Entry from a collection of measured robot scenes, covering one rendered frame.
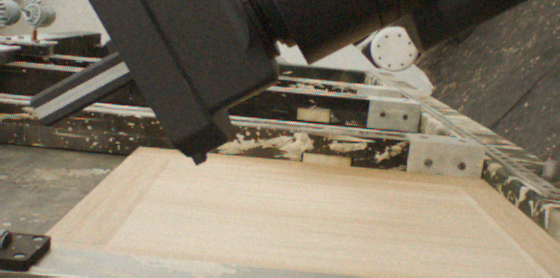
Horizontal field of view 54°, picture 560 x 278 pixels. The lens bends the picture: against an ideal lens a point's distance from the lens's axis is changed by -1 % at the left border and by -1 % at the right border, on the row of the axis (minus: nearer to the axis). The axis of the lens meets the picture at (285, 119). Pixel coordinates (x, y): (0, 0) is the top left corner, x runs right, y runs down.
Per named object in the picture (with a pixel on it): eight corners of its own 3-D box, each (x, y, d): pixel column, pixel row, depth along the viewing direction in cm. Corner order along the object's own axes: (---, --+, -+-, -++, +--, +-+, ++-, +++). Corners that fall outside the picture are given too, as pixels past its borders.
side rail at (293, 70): (362, 98, 229) (365, 72, 227) (94, 72, 227) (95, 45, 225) (359, 96, 237) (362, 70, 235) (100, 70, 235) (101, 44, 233)
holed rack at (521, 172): (569, 200, 73) (570, 196, 73) (547, 198, 73) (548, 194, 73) (373, 71, 235) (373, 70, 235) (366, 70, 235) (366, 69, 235)
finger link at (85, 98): (31, 117, 29) (133, 62, 28) (55, 104, 32) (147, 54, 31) (47, 143, 29) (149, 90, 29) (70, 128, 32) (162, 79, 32)
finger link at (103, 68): (55, 104, 32) (147, 54, 31) (31, 117, 29) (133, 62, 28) (39, 79, 32) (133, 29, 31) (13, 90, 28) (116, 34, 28)
